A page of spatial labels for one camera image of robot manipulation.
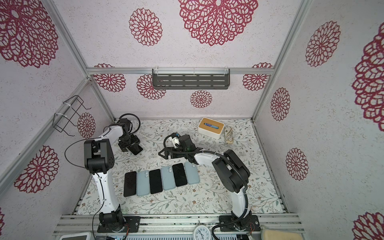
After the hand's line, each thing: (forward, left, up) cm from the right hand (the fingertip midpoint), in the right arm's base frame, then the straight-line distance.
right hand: (163, 151), depth 88 cm
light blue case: (-13, -3, -11) cm, 17 cm away
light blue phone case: (-15, +12, -12) cm, 23 cm away
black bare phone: (-17, +18, -10) cm, 27 cm away
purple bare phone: (-14, +4, -11) cm, 19 cm away
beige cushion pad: (-38, -55, -9) cm, 67 cm away
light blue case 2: (-7, -17, -13) cm, 22 cm away
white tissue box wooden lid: (+29, -30, -8) cm, 43 cm away
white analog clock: (-38, -23, -9) cm, 46 cm away
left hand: (+8, +24, -11) cm, 28 cm away
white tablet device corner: (-42, +33, -7) cm, 54 cm away
